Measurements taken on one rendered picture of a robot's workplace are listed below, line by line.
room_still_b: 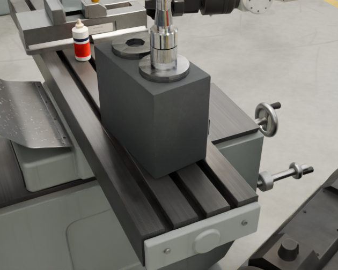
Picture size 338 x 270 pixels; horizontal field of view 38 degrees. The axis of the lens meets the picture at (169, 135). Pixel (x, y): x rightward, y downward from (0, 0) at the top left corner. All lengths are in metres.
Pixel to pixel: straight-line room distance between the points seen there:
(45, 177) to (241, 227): 0.51
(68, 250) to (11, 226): 0.19
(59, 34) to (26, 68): 1.98
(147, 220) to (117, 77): 0.27
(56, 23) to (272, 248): 0.81
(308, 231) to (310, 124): 1.49
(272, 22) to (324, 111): 1.22
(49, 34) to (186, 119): 0.61
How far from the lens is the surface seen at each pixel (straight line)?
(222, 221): 0.88
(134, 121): 0.91
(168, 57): 0.85
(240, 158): 1.43
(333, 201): 1.48
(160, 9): 0.82
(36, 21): 1.41
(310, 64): 3.41
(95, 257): 1.45
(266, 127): 1.64
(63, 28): 1.39
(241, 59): 3.38
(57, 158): 1.18
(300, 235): 1.36
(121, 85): 0.92
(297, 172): 1.62
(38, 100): 1.31
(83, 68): 1.29
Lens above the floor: 1.57
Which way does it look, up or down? 37 degrees down
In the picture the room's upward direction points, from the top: straight up
